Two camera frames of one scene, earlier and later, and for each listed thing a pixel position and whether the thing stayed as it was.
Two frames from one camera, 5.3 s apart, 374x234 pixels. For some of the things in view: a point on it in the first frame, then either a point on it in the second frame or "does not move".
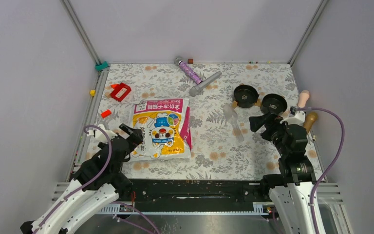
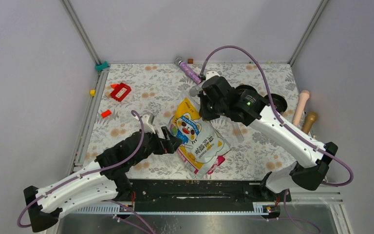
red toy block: x=117 y=88 does not move
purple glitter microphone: x=178 y=60 does not move
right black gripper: x=271 y=121 -> x=205 y=114
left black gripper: x=136 y=137 -> x=168 y=146
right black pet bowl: x=273 y=103 does not move
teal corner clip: x=100 y=67 does not move
